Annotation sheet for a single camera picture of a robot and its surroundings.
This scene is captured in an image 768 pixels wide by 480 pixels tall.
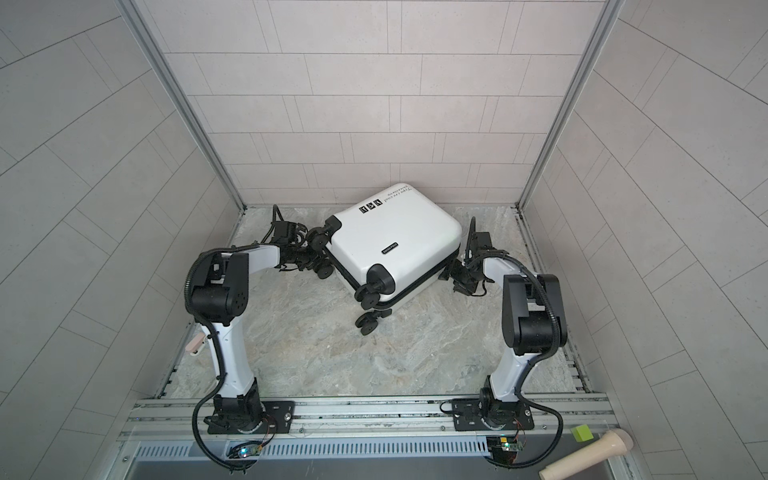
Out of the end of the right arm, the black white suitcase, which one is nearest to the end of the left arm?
the black white suitcase

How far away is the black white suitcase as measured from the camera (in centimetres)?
77

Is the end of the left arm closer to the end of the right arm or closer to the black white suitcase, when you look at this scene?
the black white suitcase
